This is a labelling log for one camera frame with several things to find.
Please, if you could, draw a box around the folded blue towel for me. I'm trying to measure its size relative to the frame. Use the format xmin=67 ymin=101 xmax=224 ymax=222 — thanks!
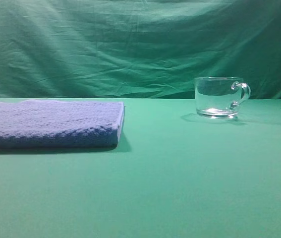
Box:
xmin=0 ymin=100 xmax=125 ymax=149

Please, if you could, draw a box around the green backdrop cloth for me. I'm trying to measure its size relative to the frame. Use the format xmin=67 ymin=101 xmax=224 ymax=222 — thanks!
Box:
xmin=0 ymin=0 xmax=281 ymax=99

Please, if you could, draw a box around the transparent glass cup with handle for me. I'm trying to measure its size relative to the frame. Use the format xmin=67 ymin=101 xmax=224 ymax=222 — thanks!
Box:
xmin=194 ymin=77 xmax=251 ymax=119

